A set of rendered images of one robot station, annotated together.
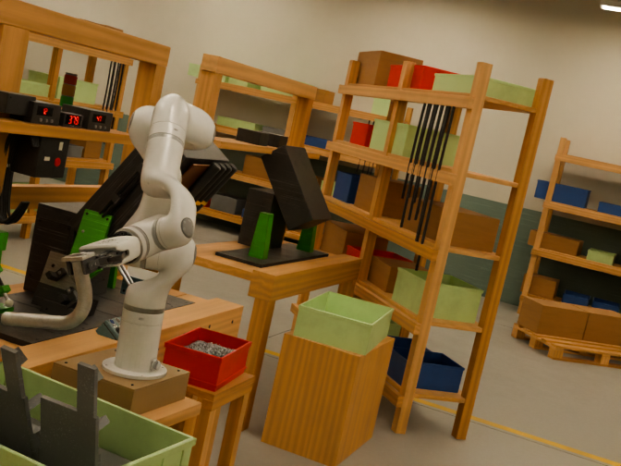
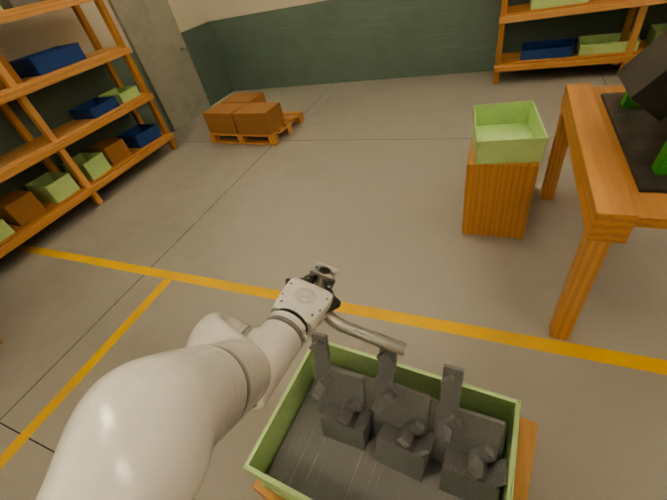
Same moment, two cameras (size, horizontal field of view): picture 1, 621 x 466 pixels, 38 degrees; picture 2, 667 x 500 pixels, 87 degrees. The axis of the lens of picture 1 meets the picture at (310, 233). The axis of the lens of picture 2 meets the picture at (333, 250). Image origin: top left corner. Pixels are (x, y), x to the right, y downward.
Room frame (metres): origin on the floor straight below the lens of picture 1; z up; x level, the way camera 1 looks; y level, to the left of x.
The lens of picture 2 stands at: (2.36, 0.58, 1.92)
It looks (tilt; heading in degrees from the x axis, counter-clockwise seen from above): 41 degrees down; 190
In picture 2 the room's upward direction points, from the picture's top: 14 degrees counter-clockwise
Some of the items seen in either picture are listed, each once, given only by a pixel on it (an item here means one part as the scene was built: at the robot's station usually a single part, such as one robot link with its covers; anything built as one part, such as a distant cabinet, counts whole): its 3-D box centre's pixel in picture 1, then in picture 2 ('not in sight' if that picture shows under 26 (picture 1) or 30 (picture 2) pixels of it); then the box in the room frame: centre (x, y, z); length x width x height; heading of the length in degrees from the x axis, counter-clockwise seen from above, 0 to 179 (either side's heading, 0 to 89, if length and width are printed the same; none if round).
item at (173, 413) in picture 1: (127, 402); not in sight; (2.57, 0.42, 0.83); 0.32 x 0.32 x 0.04; 66
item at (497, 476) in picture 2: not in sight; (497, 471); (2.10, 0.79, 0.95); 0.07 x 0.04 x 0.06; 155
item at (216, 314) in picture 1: (139, 344); not in sight; (3.20, 0.53, 0.82); 1.50 x 0.14 x 0.15; 161
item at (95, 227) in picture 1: (94, 239); not in sight; (3.20, 0.76, 1.17); 0.13 x 0.12 x 0.20; 161
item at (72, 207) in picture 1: (73, 250); not in sight; (3.44, 0.89, 1.07); 0.30 x 0.18 x 0.34; 161
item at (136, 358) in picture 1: (139, 338); not in sight; (2.57, 0.43, 1.02); 0.19 x 0.19 x 0.18
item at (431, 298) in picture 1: (396, 218); not in sight; (6.50, -0.59, 1.19); 2.30 x 0.55 x 2.39; 20
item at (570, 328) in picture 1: (585, 333); not in sight; (9.17, -3.00, 0.22); 1.20 x 0.80 x 0.44; 109
